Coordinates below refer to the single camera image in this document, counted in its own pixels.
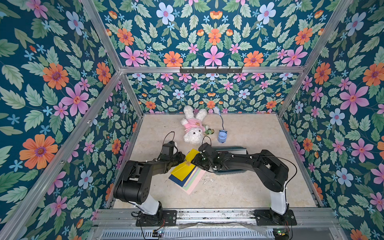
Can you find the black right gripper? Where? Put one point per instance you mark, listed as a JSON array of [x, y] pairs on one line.
[[199, 158]]

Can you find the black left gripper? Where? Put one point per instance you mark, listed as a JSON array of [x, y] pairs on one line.
[[181, 157]]

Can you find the yellow envelope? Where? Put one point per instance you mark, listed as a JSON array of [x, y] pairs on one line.
[[186, 168]]

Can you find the navy blue envelope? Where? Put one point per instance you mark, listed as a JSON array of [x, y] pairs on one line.
[[177, 181]]

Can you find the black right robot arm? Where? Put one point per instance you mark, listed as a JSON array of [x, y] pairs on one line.
[[272, 172]]

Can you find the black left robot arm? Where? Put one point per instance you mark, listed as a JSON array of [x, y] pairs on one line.
[[133, 185]]

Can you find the dark teal storage box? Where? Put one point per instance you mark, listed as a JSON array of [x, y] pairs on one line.
[[232, 150]]

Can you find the pink envelope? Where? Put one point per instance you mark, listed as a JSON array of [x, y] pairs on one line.
[[198, 181]]

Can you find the light green envelope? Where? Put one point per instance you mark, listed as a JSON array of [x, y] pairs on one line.
[[193, 178]]

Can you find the small green flower toy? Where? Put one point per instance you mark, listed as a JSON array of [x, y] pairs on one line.
[[210, 132]]

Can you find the white plush bunny toy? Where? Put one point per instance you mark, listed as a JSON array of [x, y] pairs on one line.
[[195, 129]]

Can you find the blue cat desk lamp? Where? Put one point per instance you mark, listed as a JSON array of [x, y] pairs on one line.
[[222, 135]]

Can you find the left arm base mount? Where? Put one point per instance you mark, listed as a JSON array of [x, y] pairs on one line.
[[162, 218]]

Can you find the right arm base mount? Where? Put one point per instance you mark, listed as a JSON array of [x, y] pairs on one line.
[[271, 218]]

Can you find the black wall hook rail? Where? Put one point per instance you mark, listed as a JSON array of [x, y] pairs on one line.
[[210, 70]]

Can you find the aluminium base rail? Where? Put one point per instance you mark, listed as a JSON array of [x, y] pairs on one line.
[[219, 224]]

